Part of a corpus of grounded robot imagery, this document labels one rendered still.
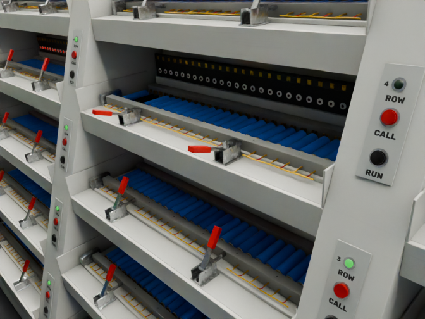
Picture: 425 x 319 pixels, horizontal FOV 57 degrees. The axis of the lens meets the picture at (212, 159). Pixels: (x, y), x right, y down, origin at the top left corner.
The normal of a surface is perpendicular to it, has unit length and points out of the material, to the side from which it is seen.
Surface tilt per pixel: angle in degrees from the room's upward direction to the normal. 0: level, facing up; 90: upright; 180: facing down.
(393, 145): 90
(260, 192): 110
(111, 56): 90
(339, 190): 90
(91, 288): 20
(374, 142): 90
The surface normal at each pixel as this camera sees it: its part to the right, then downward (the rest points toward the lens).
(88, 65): 0.70, 0.27
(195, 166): -0.71, 0.35
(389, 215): -0.69, 0.02
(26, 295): -0.07, -0.90
